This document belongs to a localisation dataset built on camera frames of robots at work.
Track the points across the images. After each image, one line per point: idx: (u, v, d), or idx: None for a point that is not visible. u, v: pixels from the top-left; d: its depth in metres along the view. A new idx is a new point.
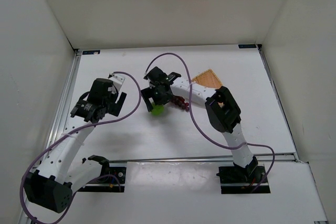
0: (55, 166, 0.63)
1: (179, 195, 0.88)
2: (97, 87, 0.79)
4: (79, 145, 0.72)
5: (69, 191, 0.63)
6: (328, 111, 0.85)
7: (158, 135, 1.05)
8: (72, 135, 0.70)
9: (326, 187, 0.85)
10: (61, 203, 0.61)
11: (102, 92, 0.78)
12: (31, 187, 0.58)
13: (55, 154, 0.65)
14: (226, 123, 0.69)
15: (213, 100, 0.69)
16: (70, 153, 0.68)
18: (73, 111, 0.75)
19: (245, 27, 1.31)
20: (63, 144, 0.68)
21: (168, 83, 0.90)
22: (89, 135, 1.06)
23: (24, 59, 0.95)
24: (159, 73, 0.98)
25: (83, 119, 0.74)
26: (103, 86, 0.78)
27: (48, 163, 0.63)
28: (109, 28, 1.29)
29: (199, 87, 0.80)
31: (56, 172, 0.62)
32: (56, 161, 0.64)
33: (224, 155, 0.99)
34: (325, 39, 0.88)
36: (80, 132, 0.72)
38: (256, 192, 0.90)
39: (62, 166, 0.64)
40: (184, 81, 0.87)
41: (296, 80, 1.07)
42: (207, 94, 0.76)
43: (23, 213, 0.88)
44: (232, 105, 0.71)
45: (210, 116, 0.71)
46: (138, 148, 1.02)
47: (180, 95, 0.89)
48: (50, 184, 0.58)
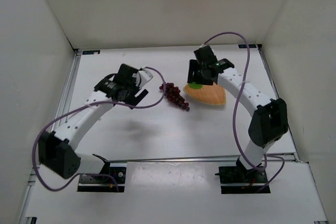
0: (71, 131, 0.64)
1: (179, 195, 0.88)
2: (123, 71, 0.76)
4: (96, 117, 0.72)
5: (76, 159, 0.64)
6: (328, 111, 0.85)
7: (179, 128, 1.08)
8: (92, 107, 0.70)
9: (327, 187, 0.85)
10: (69, 169, 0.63)
11: (127, 75, 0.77)
12: (44, 145, 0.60)
13: (73, 120, 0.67)
14: (267, 138, 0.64)
15: (266, 112, 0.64)
16: (86, 123, 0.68)
18: (96, 86, 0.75)
19: (245, 27, 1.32)
20: (82, 113, 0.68)
21: (216, 71, 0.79)
22: (118, 117, 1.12)
23: (24, 59, 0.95)
24: (211, 54, 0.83)
25: (105, 95, 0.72)
26: (129, 70, 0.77)
27: (64, 127, 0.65)
28: (109, 28, 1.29)
29: (251, 89, 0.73)
31: (70, 137, 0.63)
32: (73, 127, 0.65)
33: (223, 156, 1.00)
34: (325, 39, 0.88)
36: (100, 106, 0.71)
38: (262, 192, 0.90)
39: (77, 133, 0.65)
40: (236, 75, 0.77)
41: (296, 80, 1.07)
42: (260, 101, 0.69)
43: (23, 214, 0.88)
44: (281, 123, 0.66)
45: (253, 125, 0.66)
46: (157, 140, 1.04)
47: (226, 87, 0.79)
48: (63, 146, 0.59)
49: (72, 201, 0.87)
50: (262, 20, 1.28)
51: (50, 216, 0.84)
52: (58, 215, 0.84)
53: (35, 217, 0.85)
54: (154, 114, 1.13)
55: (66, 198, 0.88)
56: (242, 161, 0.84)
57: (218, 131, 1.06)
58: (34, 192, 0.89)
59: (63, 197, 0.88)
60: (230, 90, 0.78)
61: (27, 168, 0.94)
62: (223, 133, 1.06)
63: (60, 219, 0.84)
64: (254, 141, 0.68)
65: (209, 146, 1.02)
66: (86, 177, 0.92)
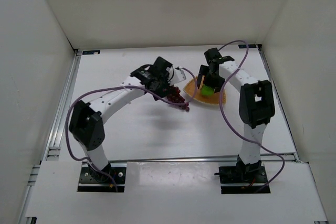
0: (104, 106, 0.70)
1: (179, 195, 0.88)
2: (159, 62, 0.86)
4: (127, 100, 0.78)
5: (101, 135, 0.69)
6: (328, 111, 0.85)
7: (196, 129, 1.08)
8: (127, 89, 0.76)
9: (327, 187, 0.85)
10: (93, 141, 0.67)
11: (161, 68, 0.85)
12: (78, 113, 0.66)
13: (107, 97, 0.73)
14: (252, 115, 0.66)
15: (252, 91, 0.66)
16: (118, 103, 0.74)
18: (133, 74, 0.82)
19: (245, 27, 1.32)
20: (116, 93, 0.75)
21: (217, 63, 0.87)
22: (147, 108, 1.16)
23: (24, 59, 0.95)
24: (218, 53, 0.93)
25: (139, 82, 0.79)
26: (164, 64, 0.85)
27: (99, 102, 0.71)
28: (109, 28, 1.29)
29: (243, 73, 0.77)
31: (102, 110, 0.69)
32: (106, 102, 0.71)
33: (223, 156, 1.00)
34: (325, 39, 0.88)
36: (133, 91, 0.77)
38: (262, 192, 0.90)
39: (109, 109, 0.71)
40: (233, 65, 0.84)
41: (296, 80, 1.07)
42: (248, 81, 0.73)
43: (23, 214, 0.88)
44: (268, 103, 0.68)
45: (241, 102, 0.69)
46: (175, 139, 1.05)
47: (224, 77, 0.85)
48: (95, 117, 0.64)
49: (72, 201, 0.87)
50: (262, 20, 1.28)
51: (50, 216, 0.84)
52: (58, 216, 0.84)
53: (35, 217, 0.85)
54: (151, 114, 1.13)
55: (66, 198, 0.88)
56: (240, 155, 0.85)
57: (218, 131, 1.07)
58: (34, 192, 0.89)
59: (63, 197, 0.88)
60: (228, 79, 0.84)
61: (27, 168, 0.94)
62: (222, 133, 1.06)
63: (60, 219, 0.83)
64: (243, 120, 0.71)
65: (210, 146, 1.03)
66: (87, 177, 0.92)
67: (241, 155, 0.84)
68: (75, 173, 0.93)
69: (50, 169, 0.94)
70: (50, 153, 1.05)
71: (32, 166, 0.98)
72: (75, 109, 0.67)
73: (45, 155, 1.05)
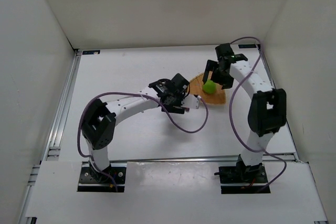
0: (119, 109, 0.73)
1: (179, 195, 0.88)
2: (177, 79, 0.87)
4: (140, 109, 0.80)
5: (109, 136, 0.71)
6: (328, 111, 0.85)
7: (207, 130, 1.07)
8: (144, 98, 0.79)
9: (327, 187, 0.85)
10: (100, 142, 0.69)
11: (178, 85, 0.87)
12: (94, 111, 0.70)
13: (124, 102, 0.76)
14: (261, 124, 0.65)
15: (264, 98, 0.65)
16: (133, 109, 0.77)
18: (151, 84, 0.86)
19: (245, 27, 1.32)
20: (133, 99, 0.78)
21: (229, 62, 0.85)
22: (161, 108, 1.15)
23: (24, 59, 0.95)
24: (229, 49, 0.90)
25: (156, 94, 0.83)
26: (182, 82, 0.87)
27: (115, 104, 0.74)
28: (109, 28, 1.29)
29: (256, 78, 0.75)
31: (117, 113, 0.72)
32: (122, 106, 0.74)
33: (223, 156, 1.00)
34: (325, 39, 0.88)
36: (148, 101, 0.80)
38: (262, 192, 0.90)
39: (123, 113, 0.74)
40: (246, 66, 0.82)
41: (296, 81, 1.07)
42: (261, 87, 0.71)
43: (23, 214, 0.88)
44: (279, 113, 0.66)
45: (250, 109, 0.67)
46: (186, 140, 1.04)
47: (235, 77, 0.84)
48: (109, 117, 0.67)
49: (72, 201, 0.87)
50: (262, 20, 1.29)
51: (50, 216, 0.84)
52: (58, 216, 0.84)
53: (35, 217, 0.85)
54: (150, 113, 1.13)
55: (66, 198, 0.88)
56: (242, 157, 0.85)
57: (217, 132, 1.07)
58: (34, 192, 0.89)
59: (63, 197, 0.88)
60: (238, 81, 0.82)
61: (27, 168, 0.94)
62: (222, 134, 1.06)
63: (60, 219, 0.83)
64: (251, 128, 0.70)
65: (210, 146, 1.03)
66: (86, 177, 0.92)
67: (243, 157, 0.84)
68: (75, 173, 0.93)
69: (50, 169, 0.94)
70: (50, 153, 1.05)
71: (32, 166, 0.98)
72: (92, 107, 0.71)
73: (45, 155, 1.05)
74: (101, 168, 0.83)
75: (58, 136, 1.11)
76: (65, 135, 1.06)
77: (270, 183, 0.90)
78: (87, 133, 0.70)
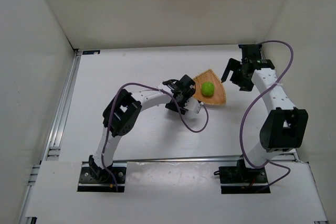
0: (143, 98, 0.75)
1: (179, 195, 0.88)
2: (186, 79, 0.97)
4: (157, 102, 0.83)
5: (132, 124, 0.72)
6: (328, 111, 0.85)
7: (207, 130, 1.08)
8: (161, 93, 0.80)
9: (327, 187, 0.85)
10: (124, 128, 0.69)
11: (186, 85, 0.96)
12: (121, 99, 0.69)
13: (146, 93, 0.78)
14: (273, 141, 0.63)
15: (282, 116, 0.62)
16: (152, 100, 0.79)
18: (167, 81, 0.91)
19: (245, 27, 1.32)
20: (153, 92, 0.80)
21: (254, 66, 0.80)
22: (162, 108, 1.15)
23: (24, 59, 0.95)
24: (256, 53, 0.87)
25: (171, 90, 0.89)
26: (189, 82, 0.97)
27: (139, 94, 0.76)
28: (109, 28, 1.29)
29: (279, 92, 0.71)
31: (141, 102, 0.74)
32: (144, 96, 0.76)
33: (223, 156, 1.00)
34: (326, 39, 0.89)
36: (164, 95, 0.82)
38: (262, 192, 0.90)
39: (145, 103, 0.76)
40: (271, 76, 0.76)
41: (296, 81, 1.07)
42: (281, 104, 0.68)
43: (23, 214, 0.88)
44: (296, 134, 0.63)
45: (266, 123, 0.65)
46: (187, 141, 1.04)
47: (258, 84, 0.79)
48: (136, 104, 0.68)
49: (72, 201, 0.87)
50: (262, 20, 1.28)
51: (50, 216, 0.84)
52: (58, 216, 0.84)
53: (35, 217, 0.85)
54: (151, 113, 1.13)
55: (66, 198, 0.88)
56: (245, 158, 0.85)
57: (218, 132, 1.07)
58: (34, 192, 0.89)
59: (63, 197, 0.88)
60: (260, 88, 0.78)
61: (27, 168, 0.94)
62: (222, 134, 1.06)
63: (60, 219, 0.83)
64: (262, 141, 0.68)
65: (210, 146, 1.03)
66: (87, 177, 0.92)
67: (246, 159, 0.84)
68: (75, 173, 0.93)
69: (50, 169, 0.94)
70: (50, 153, 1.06)
71: (32, 166, 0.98)
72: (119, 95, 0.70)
73: (45, 155, 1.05)
74: (106, 163, 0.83)
75: (58, 137, 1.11)
76: (65, 135, 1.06)
77: (270, 184, 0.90)
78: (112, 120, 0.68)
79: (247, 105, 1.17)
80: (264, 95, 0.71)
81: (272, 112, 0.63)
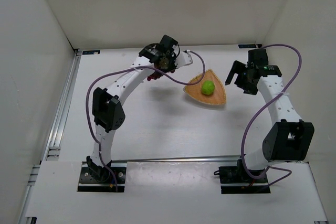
0: (120, 89, 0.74)
1: (179, 195, 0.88)
2: (166, 40, 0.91)
4: (139, 81, 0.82)
5: (123, 115, 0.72)
6: (328, 111, 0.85)
7: (207, 130, 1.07)
8: (138, 71, 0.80)
9: (328, 187, 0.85)
10: (115, 122, 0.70)
11: (168, 45, 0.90)
12: (97, 100, 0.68)
13: (122, 81, 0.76)
14: (276, 155, 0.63)
15: (286, 129, 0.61)
16: (132, 83, 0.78)
18: (140, 53, 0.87)
19: (245, 27, 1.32)
20: (130, 75, 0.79)
21: (260, 72, 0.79)
22: (163, 107, 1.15)
23: (24, 60, 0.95)
24: (263, 57, 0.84)
25: (149, 61, 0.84)
26: (170, 42, 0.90)
27: (115, 86, 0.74)
28: (109, 27, 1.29)
29: (284, 102, 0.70)
31: (119, 94, 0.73)
32: (121, 86, 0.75)
33: (223, 156, 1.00)
34: (327, 39, 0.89)
36: (143, 71, 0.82)
38: (262, 192, 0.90)
39: (124, 92, 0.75)
40: (277, 84, 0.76)
41: (296, 81, 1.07)
42: (286, 116, 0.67)
43: (23, 213, 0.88)
44: (301, 148, 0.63)
45: (270, 135, 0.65)
46: (187, 140, 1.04)
47: (263, 92, 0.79)
48: (114, 99, 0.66)
49: (72, 201, 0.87)
50: (263, 20, 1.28)
51: (50, 216, 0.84)
52: (58, 215, 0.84)
53: (35, 217, 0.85)
54: (151, 113, 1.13)
55: (66, 198, 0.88)
56: (246, 159, 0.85)
57: (217, 132, 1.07)
58: (34, 191, 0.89)
59: (63, 197, 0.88)
60: (265, 96, 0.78)
61: (27, 168, 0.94)
62: (222, 133, 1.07)
63: (60, 219, 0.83)
64: (264, 150, 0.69)
65: (210, 146, 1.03)
66: (86, 177, 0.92)
67: (247, 159, 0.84)
68: (75, 173, 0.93)
69: (50, 169, 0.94)
70: (50, 153, 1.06)
71: (33, 166, 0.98)
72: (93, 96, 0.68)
73: (45, 155, 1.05)
74: (105, 161, 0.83)
75: (58, 137, 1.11)
76: (64, 135, 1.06)
77: (270, 184, 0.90)
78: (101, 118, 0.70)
79: (247, 105, 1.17)
80: (269, 105, 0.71)
81: (276, 126, 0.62)
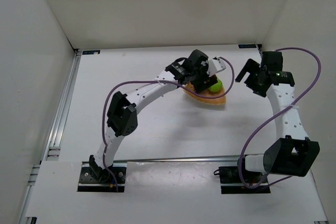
0: (139, 98, 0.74)
1: (179, 195, 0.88)
2: (194, 56, 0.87)
4: (159, 94, 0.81)
5: (135, 124, 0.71)
6: (329, 111, 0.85)
7: (207, 130, 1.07)
8: (161, 84, 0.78)
9: (328, 187, 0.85)
10: (127, 128, 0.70)
11: (195, 63, 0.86)
12: (116, 104, 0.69)
13: (143, 90, 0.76)
14: (276, 168, 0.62)
15: (290, 146, 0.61)
16: (151, 95, 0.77)
18: (167, 67, 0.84)
19: (245, 28, 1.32)
20: (151, 86, 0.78)
21: (271, 80, 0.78)
22: (164, 107, 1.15)
23: (24, 60, 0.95)
24: (277, 61, 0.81)
25: (174, 77, 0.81)
26: (199, 59, 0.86)
27: (135, 94, 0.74)
28: (110, 28, 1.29)
29: (293, 117, 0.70)
31: (137, 102, 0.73)
32: (141, 95, 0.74)
33: (224, 156, 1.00)
34: (327, 40, 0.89)
36: (166, 86, 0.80)
38: (262, 193, 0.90)
39: (143, 102, 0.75)
40: (288, 95, 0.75)
41: (296, 81, 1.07)
42: (292, 132, 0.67)
43: (23, 214, 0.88)
44: (303, 164, 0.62)
45: (273, 149, 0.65)
46: (188, 140, 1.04)
47: (272, 99, 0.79)
48: (130, 107, 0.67)
49: (72, 201, 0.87)
50: (263, 20, 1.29)
51: (49, 216, 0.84)
52: (58, 215, 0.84)
53: (35, 217, 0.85)
54: (153, 113, 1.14)
55: (66, 198, 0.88)
56: (246, 160, 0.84)
57: (217, 132, 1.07)
58: (34, 191, 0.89)
59: (63, 197, 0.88)
60: (273, 104, 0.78)
61: (27, 168, 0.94)
62: (223, 134, 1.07)
63: (60, 219, 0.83)
64: (264, 163, 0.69)
65: (210, 146, 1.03)
66: (87, 177, 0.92)
67: (247, 160, 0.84)
68: (75, 173, 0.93)
69: (50, 169, 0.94)
70: (50, 153, 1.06)
71: (32, 166, 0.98)
72: (114, 98, 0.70)
73: (45, 155, 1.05)
74: (106, 163, 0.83)
75: (58, 137, 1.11)
76: (65, 135, 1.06)
77: (270, 185, 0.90)
78: (115, 123, 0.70)
79: (247, 105, 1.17)
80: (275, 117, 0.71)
81: (281, 141, 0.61)
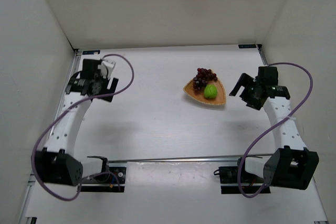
0: (62, 140, 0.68)
1: (179, 195, 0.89)
2: (86, 65, 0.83)
4: (79, 120, 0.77)
5: (78, 164, 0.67)
6: (329, 110, 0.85)
7: (206, 130, 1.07)
8: (73, 110, 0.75)
9: (328, 187, 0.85)
10: (75, 175, 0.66)
11: (93, 69, 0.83)
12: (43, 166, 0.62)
13: (60, 129, 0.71)
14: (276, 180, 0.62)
15: (290, 157, 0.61)
16: (73, 129, 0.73)
18: (67, 89, 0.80)
19: (245, 28, 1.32)
20: (66, 118, 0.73)
21: (268, 93, 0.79)
22: (163, 107, 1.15)
23: (24, 60, 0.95)
24: (274, 75, 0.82)
25: (80, 94, 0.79)
26: (93, 64, 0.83)
27: (54, 138, 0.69)
28: (109, 28, 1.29)
29: (290, 128, 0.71)
31: (64, 145, 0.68)
32: (62, 135, 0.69)
33: (224, 156, 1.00)
34: (326, 40, 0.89)
36: (79, 107, 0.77)
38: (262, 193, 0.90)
39: (68, 140, 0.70)
40: (284, 107, 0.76)
41: (296, 81, 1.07)
42: (291, 142, 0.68)
43: (23, 214, 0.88)
44: (303, 176, 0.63)
45: (273, 160, 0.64)
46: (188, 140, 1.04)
47: (269, 112, 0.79)
48: (61, 155, 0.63)
49: (72, 201, 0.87)
50: (262, 20, 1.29)
51: (50, 216, 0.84)
52: (58, 215, 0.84)
53: (36, 217, 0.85)
54: (152, 113, 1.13)
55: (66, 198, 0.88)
56: (246, 162, 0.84)
57: (217, 132, 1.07)
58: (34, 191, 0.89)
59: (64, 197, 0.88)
60: (271, 117, 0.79)
61: (27, 168, 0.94)
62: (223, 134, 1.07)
63: (60, 219, 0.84)
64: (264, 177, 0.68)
65: (210, 145, 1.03)
66: None
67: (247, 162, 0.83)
68: None
69: None
70: None
71: None
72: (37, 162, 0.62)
73: None
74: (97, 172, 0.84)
75: None
76: None
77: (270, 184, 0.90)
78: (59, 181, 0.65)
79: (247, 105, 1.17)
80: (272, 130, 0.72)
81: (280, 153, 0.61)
